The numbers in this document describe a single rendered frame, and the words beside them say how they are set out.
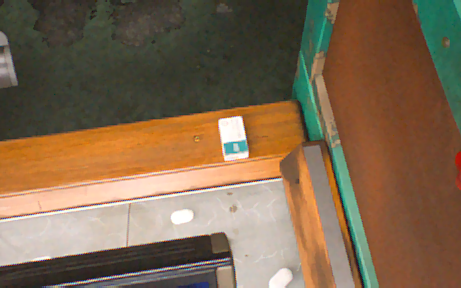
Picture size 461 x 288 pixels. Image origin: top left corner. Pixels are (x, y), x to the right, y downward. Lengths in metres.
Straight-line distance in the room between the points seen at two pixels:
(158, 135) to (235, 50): 1.03
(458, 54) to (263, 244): 0.52
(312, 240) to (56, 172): 0.38
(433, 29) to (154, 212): 0.55
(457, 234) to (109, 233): 0.54
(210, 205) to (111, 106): 1.00
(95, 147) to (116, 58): 1.03
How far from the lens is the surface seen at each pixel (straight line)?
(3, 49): 0.78
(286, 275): 0.85
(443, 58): 0.46
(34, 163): 0.95
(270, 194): 0.91
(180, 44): 1.95
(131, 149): 0.92
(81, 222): 0.92
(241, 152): 0.89
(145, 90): 1.87
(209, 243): 0.53
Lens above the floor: 1.59
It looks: 64 degrees down
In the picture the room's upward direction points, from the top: straight up
